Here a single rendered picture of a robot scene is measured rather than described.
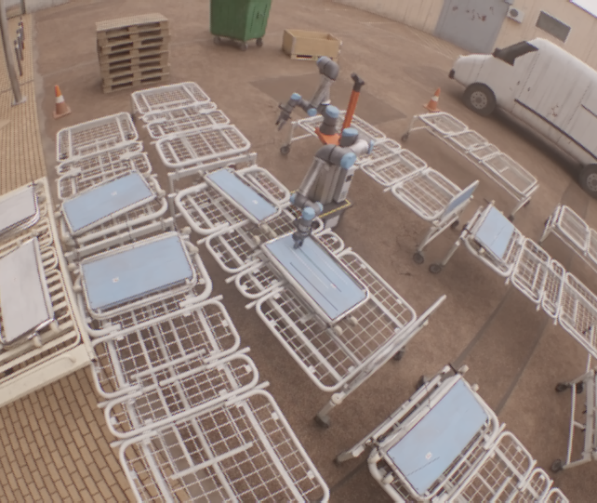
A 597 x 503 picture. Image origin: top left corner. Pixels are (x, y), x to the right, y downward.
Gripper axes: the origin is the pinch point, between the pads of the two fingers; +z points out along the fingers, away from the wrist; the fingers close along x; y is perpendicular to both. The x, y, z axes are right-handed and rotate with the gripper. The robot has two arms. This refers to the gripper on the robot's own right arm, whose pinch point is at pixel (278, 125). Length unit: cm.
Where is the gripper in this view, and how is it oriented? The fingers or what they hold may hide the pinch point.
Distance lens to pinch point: 290.0
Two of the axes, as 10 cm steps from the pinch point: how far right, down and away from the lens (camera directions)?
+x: -1.9, -6.7, 7.1
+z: -5.2, 6.9, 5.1
